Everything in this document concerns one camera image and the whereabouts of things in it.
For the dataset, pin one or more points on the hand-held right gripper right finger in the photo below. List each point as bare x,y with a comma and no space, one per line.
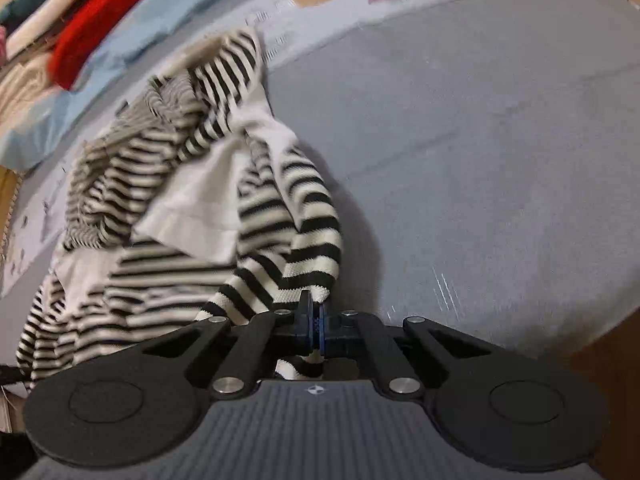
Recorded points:
324,332

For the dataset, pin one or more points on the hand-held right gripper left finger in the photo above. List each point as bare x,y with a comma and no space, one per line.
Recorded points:
306,317

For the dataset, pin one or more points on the black white striped hooded garment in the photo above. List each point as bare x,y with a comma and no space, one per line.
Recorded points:
150,170

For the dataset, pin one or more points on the deer printed bed cover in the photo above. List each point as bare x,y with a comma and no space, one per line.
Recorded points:
400,7

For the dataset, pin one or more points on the light blue sheet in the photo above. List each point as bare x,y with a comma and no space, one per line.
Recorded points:
125,25

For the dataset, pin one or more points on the red quilt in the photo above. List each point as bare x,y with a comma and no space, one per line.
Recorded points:
100,25

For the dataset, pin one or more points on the cream folded blanket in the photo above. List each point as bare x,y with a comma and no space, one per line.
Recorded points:
25,90

